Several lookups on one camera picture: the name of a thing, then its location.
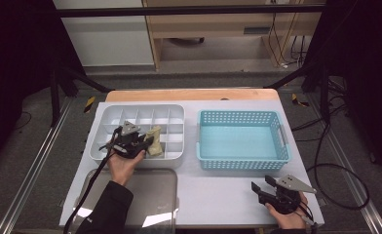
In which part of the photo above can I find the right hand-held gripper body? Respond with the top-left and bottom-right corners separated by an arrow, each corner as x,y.
260,174 -> 318,215

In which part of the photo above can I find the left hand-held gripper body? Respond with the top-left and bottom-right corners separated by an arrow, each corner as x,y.
112,120 -> 148,160

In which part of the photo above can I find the white divided storage box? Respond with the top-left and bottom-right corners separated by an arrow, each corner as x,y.
89,103 -> 186,170

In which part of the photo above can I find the blue perforated plastic basket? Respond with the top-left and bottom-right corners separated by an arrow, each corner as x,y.
196,109 -> 290,172

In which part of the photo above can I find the translucent grey box lid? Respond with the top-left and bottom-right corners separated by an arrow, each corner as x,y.
69,168 -> 179,234

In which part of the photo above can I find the person's left hand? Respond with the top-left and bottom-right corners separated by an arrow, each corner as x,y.
106,149 -> 147,187

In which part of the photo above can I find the person's right hand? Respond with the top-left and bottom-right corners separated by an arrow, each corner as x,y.
265,191 -> 309,231

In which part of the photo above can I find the yellow black floor tape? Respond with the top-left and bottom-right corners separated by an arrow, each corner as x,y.
290,93 -> 310,108
83,96 -> 96,114

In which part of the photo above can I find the black metal stand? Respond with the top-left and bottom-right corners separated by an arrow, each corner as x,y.
49,58 -> 114,128
265,61 -> 331,125

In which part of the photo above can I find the white cabinet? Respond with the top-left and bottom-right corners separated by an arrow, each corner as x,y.
53,0 -> 155,67

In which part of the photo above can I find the black horizontal bar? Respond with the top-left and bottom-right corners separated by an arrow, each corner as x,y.
57,4 -> 325,18

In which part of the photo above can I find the wooden desk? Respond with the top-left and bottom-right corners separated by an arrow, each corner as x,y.
141,0 -> 326,71

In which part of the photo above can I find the black curtain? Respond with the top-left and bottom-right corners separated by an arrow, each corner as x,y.
304,0 -> 382,179
0,0 -> 86,170

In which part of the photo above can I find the right hand-held gripper cable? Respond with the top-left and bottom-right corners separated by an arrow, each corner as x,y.
294,199 -> 320,234

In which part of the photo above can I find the aluminium floor rail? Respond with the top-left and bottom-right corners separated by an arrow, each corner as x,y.
307,94 -> 382,234
0,97 -> 75,234

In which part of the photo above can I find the straight black floor cable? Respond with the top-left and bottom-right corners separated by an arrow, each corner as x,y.
290,103 -> 348,143

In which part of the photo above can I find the looped black floor cable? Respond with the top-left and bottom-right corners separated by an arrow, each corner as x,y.
309,123 -> 371,212

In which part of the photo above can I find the thin black floor cable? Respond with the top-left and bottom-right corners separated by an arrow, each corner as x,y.
12,111 -> 32,132

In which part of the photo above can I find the black hanging cable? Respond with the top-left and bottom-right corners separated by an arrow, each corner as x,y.
268,13 -> 283,64

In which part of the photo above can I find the yellow hanging cable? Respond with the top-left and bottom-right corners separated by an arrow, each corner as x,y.
278,9 -> 302,67

